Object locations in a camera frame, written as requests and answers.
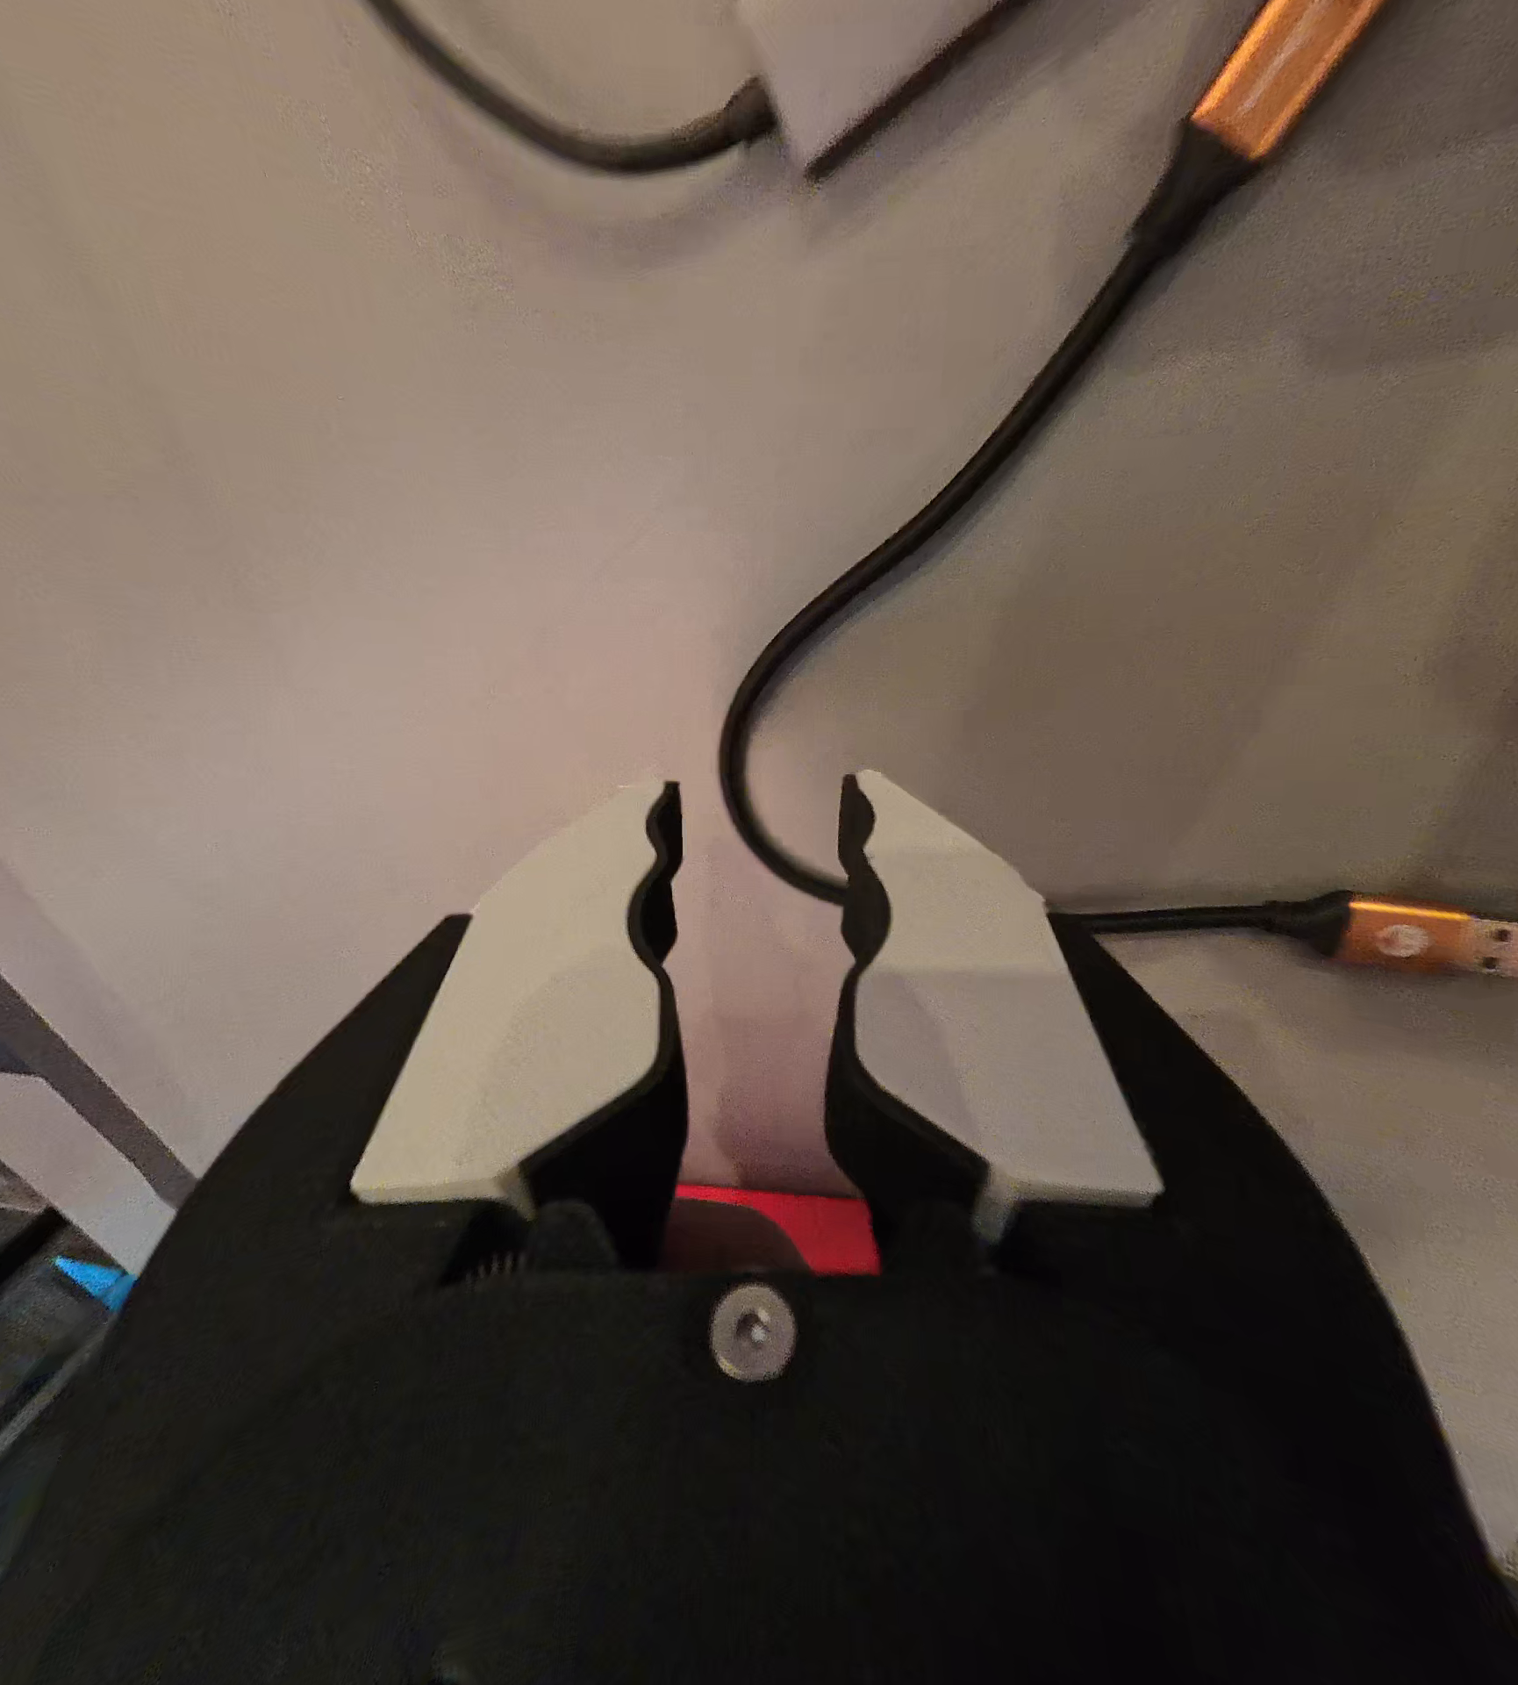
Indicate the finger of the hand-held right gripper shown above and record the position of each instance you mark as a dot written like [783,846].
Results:
[835,64]

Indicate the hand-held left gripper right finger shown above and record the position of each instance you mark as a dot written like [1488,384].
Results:
[981,1040]

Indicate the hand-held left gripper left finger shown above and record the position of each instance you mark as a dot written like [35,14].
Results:
[522,1040]

